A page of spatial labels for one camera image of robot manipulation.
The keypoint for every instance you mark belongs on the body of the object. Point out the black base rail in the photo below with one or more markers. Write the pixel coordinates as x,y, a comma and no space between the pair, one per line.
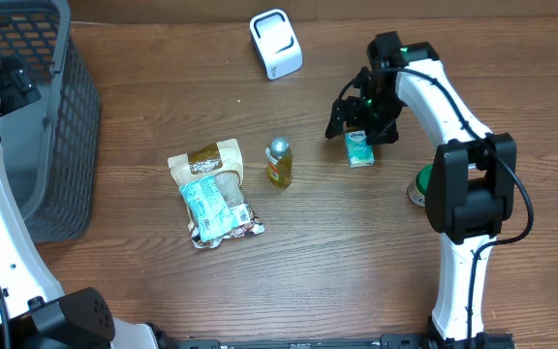
386,341

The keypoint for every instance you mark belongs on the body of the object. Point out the yellow oil bottle silver cap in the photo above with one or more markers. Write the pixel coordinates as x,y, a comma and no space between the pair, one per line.
279,162

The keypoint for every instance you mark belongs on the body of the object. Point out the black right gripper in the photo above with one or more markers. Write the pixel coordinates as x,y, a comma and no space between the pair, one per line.
388,133

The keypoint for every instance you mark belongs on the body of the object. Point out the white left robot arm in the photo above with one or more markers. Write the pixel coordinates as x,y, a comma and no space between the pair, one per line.
35,312

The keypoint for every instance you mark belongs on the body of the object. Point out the white red snack packet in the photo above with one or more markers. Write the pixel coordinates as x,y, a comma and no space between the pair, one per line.
249,224

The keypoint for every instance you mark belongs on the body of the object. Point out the white barcode scanner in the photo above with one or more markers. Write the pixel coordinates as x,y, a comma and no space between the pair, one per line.
276,44

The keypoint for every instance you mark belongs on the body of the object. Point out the clear brown snack bag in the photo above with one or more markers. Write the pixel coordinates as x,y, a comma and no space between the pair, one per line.
223,160

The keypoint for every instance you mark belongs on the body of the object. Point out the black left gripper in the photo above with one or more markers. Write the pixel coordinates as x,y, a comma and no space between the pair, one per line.
15,82

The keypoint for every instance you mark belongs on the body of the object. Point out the small Kleenex tissue pack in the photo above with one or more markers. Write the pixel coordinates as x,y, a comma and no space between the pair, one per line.
359,152

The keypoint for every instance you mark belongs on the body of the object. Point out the grey plastic mesh basket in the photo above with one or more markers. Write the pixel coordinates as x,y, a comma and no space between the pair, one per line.
50,146

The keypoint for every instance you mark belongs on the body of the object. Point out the green lid white jar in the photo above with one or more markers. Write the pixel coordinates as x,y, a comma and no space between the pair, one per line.
417,188

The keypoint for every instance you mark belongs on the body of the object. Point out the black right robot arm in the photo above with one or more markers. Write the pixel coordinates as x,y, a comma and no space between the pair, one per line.
469,189

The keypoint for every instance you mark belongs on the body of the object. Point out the teal large tissue pack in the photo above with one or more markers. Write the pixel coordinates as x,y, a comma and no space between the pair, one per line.
209,208

